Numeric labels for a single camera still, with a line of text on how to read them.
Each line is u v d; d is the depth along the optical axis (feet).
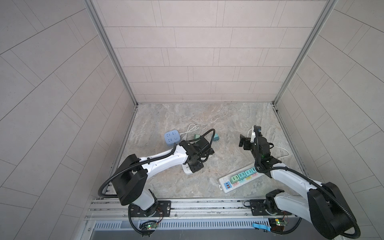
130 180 1.36
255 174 2.59
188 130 3.24
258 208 2.33
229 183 2.53
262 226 2.13
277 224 2.23
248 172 2.49
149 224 2.12
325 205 1.32
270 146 2.14
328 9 2.34
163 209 2.33
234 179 2.43
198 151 2.07
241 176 2.47
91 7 2.33
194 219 2.28
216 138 3.15
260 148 2.07
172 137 3.09
